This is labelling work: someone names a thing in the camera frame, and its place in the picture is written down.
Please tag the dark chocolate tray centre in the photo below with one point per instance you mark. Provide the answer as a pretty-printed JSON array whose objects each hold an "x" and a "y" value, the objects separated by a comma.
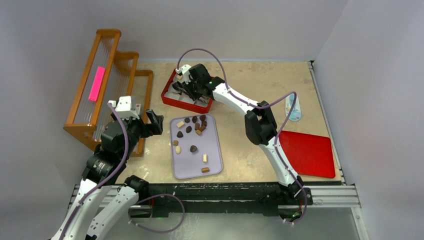
[{"x": 193, "y": 149}]

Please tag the red chocolate box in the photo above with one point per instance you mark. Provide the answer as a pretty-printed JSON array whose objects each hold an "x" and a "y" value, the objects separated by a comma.
[{"x": 171, "y": 97}]

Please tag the white oval chocolate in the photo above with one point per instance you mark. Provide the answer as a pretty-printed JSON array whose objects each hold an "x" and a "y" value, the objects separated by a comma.
[{"x": 178, "y": 149}]

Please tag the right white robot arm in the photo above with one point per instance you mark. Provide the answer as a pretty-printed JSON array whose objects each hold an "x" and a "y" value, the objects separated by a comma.
[{"x": 260, "y": 124}]

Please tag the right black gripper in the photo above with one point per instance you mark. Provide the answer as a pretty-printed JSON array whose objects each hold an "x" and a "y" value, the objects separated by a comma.
[{"x": 188, "y": 87}]

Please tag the lavender plastic tray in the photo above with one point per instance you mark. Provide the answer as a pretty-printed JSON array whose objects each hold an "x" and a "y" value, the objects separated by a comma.
[{"x": 187, "y": 165}]

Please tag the dark heart chocolate left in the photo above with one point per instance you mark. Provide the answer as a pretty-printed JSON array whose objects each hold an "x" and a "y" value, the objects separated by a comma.
[{"x": 179, "y": 134}]

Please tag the white rectangular chocolate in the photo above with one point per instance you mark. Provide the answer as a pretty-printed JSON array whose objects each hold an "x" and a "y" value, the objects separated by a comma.
[{"x": 180, "y": 124}]

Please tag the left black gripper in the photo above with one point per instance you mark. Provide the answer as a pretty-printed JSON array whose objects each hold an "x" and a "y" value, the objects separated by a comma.
[{"x": 154, "y": 128}]

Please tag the orange wooden tiered rack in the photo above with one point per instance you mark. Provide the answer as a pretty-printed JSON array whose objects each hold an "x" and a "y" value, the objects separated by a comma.
[{"x": 87, "y": 119}]

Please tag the brown caramel chocolate bottom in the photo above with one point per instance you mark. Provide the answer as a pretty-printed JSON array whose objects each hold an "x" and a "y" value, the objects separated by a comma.
[{"x": 205, "y": 170}]

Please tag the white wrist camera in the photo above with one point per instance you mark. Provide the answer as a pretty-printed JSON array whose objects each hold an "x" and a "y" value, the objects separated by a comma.
[
  {"x": 183, "y": 71},
  {"x": 126, "y": 107}
]

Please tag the pink rectangular block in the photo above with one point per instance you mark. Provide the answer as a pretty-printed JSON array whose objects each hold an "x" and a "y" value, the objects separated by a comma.
[{"x": 96, "y": 85}]

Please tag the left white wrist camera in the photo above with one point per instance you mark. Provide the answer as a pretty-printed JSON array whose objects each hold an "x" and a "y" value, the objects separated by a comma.
[{"x": 126, "y": 107}]

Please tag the black metal tongs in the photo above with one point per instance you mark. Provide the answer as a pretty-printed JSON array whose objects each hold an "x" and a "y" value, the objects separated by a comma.
[{"x": 180, "y": 90}]

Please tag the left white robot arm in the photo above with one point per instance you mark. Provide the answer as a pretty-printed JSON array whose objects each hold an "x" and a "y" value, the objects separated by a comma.
[{"x": 108, "y": 161}]

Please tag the red box lid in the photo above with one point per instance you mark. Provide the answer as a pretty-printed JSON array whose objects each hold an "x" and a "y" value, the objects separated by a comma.
[{"x": 308, "y": 154}]

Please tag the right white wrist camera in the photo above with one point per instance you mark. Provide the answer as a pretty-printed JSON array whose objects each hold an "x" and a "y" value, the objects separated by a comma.
[{"x": 183, "y": 71}]

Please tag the black metal base rail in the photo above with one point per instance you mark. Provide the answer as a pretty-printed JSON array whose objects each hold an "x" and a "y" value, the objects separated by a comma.
[{"x": 266, "y": 198}]

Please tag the blue white sticker card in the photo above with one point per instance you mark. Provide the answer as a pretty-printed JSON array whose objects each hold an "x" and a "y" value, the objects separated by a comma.
[{"x": 293, "y": 108}]

